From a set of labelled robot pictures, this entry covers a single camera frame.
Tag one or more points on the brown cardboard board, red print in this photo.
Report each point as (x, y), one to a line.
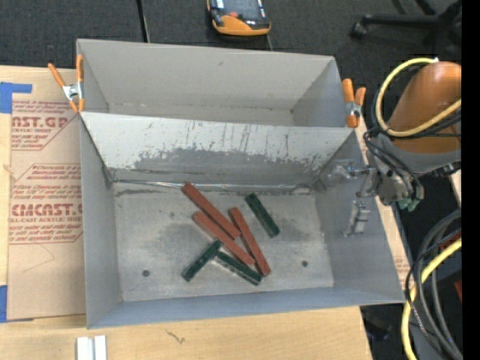
(45, 186)

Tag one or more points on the red-brown flat block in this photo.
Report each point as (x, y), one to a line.
(221, 236)
(250, 240)
(210, 209)

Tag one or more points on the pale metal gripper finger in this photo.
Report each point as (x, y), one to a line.
(345, 171)
(359, 218)

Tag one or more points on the dark green flat block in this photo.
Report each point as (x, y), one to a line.
(262, 215)
(240, 269)
(200, 261)

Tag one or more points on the grey metal bin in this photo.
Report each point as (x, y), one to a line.
(210, 148)

